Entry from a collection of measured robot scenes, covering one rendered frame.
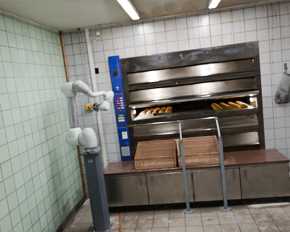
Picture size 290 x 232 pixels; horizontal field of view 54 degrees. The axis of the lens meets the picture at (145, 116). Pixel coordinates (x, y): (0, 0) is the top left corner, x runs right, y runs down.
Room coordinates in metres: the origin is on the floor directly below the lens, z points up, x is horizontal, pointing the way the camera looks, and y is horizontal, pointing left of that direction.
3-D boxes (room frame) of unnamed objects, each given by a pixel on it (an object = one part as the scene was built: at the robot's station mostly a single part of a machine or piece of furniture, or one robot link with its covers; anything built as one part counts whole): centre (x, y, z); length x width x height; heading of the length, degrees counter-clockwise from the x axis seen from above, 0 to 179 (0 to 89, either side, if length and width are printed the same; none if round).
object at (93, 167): (3.30, 0.68, 0.50); 0.21 x 0.21 x 1.00; 84
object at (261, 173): (3.78, -0.55, 0.29); 2.42 x 0.56 x 0.58; 83
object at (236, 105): (4.41, -1.33, 1.21); 0.61 x 0.48 x 0.06; 173
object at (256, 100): (5.00, -0.74, 1.05); 2.10 x 1.91 x 2.10; 83
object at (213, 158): (3.78, -0.67, 0.72); 0.56 x 0.49 x 0.28; 81
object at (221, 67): (4.05, -0.69, 1.80); 1.79 x 0.11 x 0.19; 83
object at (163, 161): (3.86, -0.10, 0.72); 0.56 x 0.49 x 0.28; 81
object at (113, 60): (5.11, 0.23, 1.07); 1.93 x 0.16 x 2.15; 173
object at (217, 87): (4.05, -0.69, 1.54); 1.79 x 0.11 x 0.19; 83
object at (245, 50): (4.08, -0.70, 1.99); 1.80 x 0.08 x 0.21; 83
